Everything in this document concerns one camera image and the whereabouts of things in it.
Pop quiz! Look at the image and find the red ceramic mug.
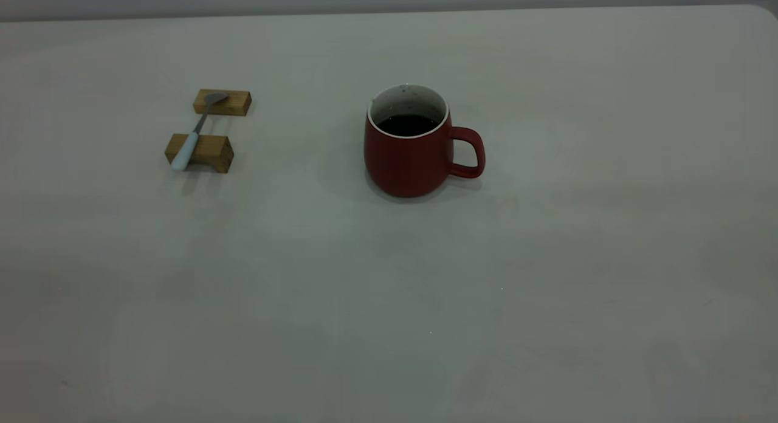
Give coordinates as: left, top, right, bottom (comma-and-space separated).
363, 84, 486, 199

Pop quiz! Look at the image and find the metal spoon light blue handle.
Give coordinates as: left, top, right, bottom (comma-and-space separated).
170, 92, 230, 172

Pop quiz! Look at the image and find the arched wooden block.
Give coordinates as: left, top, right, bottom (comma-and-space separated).
164, 133, 234, 173

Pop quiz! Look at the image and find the flat wooden block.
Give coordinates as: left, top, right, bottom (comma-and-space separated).
193, 89, 252, 117

